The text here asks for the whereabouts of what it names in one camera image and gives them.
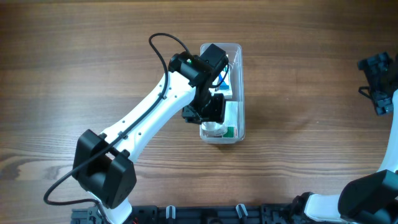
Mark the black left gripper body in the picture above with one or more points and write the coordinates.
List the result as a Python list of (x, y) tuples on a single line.
[(193, 115)]

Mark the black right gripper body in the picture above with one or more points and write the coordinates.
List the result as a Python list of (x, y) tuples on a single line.
[(379, 83)]

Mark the white spray bottle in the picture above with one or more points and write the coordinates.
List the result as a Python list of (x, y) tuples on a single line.
[(213, 129)]

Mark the white medicine box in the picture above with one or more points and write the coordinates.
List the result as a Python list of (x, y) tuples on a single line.
[(228, 94)]

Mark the white green Panadol box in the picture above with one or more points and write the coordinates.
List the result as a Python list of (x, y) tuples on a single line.
[(231, 120)]

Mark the blue VapoDrops lozenge box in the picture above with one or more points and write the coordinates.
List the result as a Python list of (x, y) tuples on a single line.
[(222, 81)]

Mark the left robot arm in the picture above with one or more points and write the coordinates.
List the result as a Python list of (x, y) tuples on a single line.
[(105, 162)]

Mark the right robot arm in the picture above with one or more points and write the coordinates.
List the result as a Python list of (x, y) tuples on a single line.
[(373, 198)]

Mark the clear plastic container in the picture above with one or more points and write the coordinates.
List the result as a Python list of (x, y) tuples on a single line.
[(235, 54)]

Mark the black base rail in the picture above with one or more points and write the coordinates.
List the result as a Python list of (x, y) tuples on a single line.
[(264, 214)]

